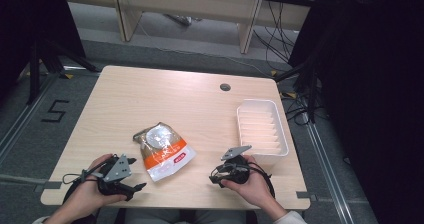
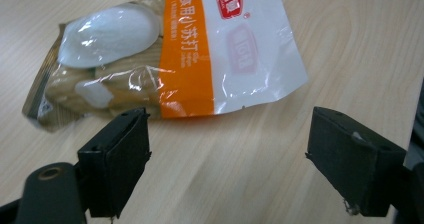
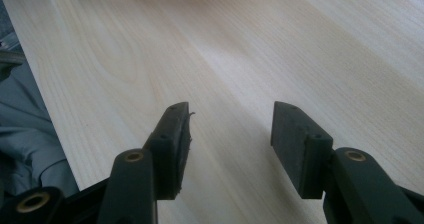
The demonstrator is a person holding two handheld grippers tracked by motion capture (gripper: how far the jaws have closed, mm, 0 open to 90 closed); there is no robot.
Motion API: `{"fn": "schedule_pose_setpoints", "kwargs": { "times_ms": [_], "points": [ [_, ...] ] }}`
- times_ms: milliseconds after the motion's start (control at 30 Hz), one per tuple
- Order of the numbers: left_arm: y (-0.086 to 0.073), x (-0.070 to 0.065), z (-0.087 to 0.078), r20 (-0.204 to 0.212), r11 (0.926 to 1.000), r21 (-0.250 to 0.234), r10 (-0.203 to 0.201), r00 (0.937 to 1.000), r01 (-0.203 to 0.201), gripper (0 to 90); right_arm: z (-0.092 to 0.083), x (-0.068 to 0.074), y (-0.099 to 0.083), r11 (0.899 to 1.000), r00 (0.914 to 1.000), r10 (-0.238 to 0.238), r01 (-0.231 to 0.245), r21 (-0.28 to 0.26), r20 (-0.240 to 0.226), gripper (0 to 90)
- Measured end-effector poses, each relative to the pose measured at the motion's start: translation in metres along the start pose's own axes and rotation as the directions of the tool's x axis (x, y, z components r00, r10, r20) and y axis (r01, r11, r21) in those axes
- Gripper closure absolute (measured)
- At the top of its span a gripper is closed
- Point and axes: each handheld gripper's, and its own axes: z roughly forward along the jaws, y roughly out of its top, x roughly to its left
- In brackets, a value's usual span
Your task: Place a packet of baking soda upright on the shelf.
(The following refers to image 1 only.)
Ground white plastic ribbed tray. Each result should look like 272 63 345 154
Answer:
235 98 290 169

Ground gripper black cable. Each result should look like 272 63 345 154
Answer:
61 168 101 186
247 161 277 199

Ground person's left hand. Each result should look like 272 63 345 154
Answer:
65 153 128 219

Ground orange and clear snack bag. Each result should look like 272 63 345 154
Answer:
132 121 198 183

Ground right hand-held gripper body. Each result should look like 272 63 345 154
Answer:
213 145 253 185

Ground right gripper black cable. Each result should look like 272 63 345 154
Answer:
247 161 277 199

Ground black stand with cables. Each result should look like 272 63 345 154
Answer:
273 58 323 125

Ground light wooden desk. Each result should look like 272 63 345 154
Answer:
60 0 322 55

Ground person's right hand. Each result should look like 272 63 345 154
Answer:
220 154 278 209

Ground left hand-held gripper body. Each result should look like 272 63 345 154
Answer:
97 153 135 197

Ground grey floor cable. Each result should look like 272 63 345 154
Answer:
0 173 45 186

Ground black floor cables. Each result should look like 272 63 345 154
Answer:
252 0 299 72

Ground person's grey trousers lap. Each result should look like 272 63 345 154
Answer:
122 208 248 224

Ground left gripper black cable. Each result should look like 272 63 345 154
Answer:
61 168 101 186

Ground black curtain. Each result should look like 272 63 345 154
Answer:
0 0 87 95
288 0 424 224

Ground black stand legs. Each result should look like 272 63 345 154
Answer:
25 38 102 106

